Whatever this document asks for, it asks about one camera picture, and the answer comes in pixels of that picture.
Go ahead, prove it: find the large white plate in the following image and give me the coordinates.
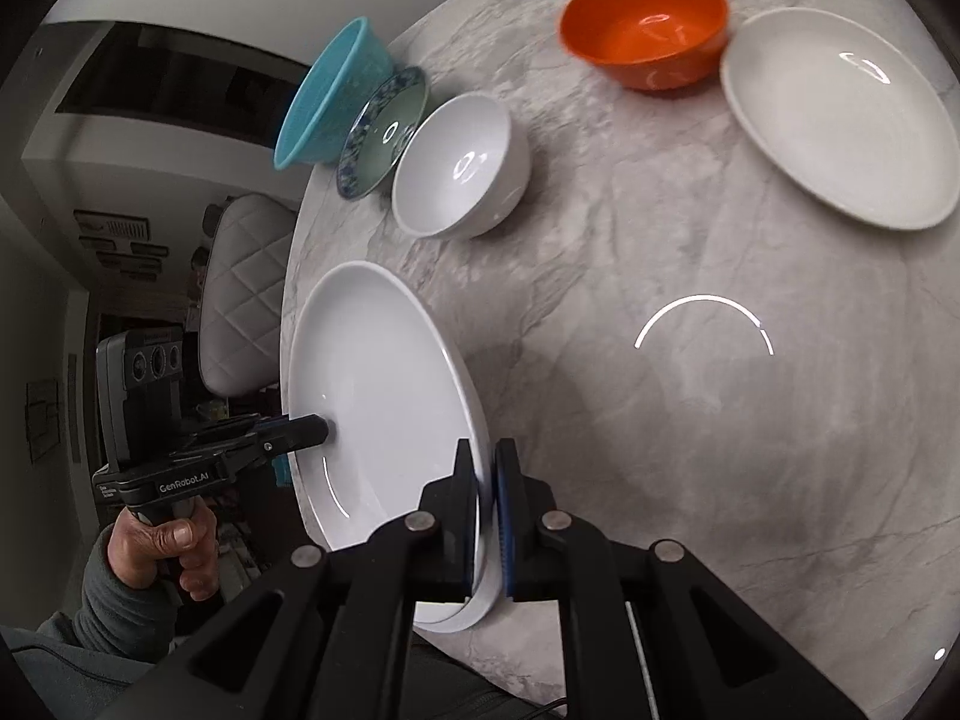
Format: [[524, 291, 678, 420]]
[[720, 7, 960, 231], [281, 260, 500, 635]]

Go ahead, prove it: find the person's grey clothing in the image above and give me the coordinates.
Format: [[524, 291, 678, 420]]
[[0, 624, 162, 720]]

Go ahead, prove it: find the blue floral patterned plate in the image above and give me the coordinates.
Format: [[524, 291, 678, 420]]
[[335, 65, 431, 200]]

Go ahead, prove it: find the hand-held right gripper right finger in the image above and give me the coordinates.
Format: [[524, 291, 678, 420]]
[[493, 438, 863, 720]]

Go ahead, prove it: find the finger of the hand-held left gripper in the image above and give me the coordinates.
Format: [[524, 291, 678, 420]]
[[192, 414, 332, 454], [169, 447, 293, 486]]

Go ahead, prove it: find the teal plastic colander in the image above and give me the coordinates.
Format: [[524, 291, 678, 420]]
[[273, 15, 395, 170]]

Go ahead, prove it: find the white bowl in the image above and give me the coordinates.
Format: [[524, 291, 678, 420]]
[[391, 91, 530, 241]]

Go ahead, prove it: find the person's left forearm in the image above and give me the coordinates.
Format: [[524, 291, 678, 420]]
[[36, 523, 192, 662]]

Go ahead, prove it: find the person's left hand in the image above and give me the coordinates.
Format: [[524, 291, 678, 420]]
[[105, 504, 220, 602]]

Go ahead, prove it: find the framed wall picture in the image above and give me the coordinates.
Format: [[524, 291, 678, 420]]
[[74, 211, 149, 243]]

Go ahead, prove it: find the white quilted chair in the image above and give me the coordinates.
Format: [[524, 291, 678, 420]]
[[198, 193, 302, 398]]

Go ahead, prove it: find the orange bowl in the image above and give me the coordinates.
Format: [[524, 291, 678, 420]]
[[558, 0, 731, 93]]

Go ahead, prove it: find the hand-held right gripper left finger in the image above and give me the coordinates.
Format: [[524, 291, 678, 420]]
[[97, 436, 482, 720]]

